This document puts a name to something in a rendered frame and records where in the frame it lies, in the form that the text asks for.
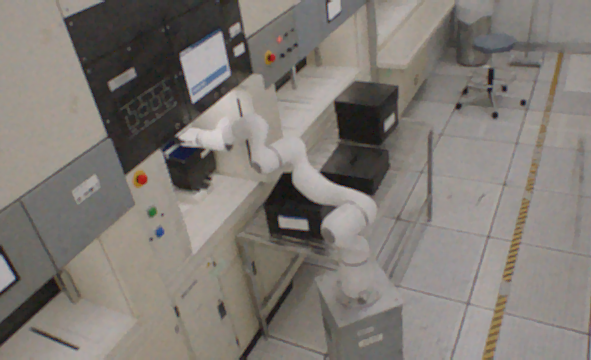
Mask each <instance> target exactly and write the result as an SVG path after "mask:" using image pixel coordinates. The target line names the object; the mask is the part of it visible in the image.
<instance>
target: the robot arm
mask: <svg viewBox="0 0 591 360"><path fill-rule="evenodd" d="M268 132H269V127H268V124H267V122H266V121H265V120H264V119H263V118H262V117H261V116H260V115H258V114H256V113H250V114H247V115H245V116H243V117H241V118H239V119H238V120H236V119H235V118H233V117H230V116H227V117H224V118H223V119H221V120H220V121H219V123H218V124H217V126H216V128H215V129H214V130H213V131H208V130H201V129H198V128H190V129H186V130H185V131H184V132H183V134H182V135H179V136H177V137H175V136H174V137H173V138H172V139H175V143H176V144H177V143H181V145H184V146H191V147H198V146H200V147H201V148H206V149H211V150H216V151H221V152H226V153H229V152H230V151H232V149H233V147H234V144H236V143H239V142H241V141H244V140H246V139H248V138H250V140H251V164H252V167H253V169H254V170H255V171H256V172H258V173H259V174H262V175H268V174H271V173H273V172H275V171H276V170H278V169H279V168H281V167H283V166H284V165H286V164H290V165H292V166H293V171H292V182H293V184H294V185H295V188H296V189H297V190H298V191H299V192H300V193H303V194H304V195H305V196H306V197H307V198H309V199H310V200H312V201H313V202H315V203H318V204H321V205H331V206H336V207H339V208H338V209H336V210H335V211H333V212H332V213H331V214H330V215H328V216H327V217H326V218H325V220H324V221H323V224H322V229H321V231H322V235H323V237H324V239H325V240H326V241H328V242H329V243H330V244H332V245H334V246H335V247H337V249H338V254H339V263H340V271H341V277H340V278H339V279H338V280H337V281H336V283H335V286H334V293H335V296H336V298H337V299H338V300H339V301H340V302H341V303H343V304H344V305H347V306H350V307H364V306H368V305H370V304H372V303H374V302H375V301H376V300H377V299H378V298H379V296H380V294H381V283H380V281H379V280H378V279H377V277H375V276H374V275H372V274H371V260H370V248H369V244H368V241H367V240H366V239H365V238H364V237H363V236H361V235H358V234H360V233H361V232H362V231H363V230H365V229H366V228H367V227H368V226H370V225H371V224H372V223H373V222H374V221H375V219H376V217H377V214H378V211H377V207H376V204H375V203H374V202H373V200H372V199H370V198H369V197H368V196H366V195H364V194H362V193H359V192H357V191H354V190H350V189H347V188H343V187H340V185H337V184H335V183H333V182H331V181H329V180H328V179H326V178H325V177H324V176H323V175H322V174H321V173H319V172H318V171H317V170H316V169H315V168H314V167H313V166H312V165H311V163H310V162H309V159H308V155H307V147H306V144H305V143H304V141H303V140H302V139H300V138H298V137H296V136H293V135H288V136H285V137H283V138H281V139H279V140H277V141H275V142H273V143H272V144H270V145H268V146H266V147H265V146H264V144H265V141H266V139H267V136H268ZM179 138H181V139H179Z"/></svg>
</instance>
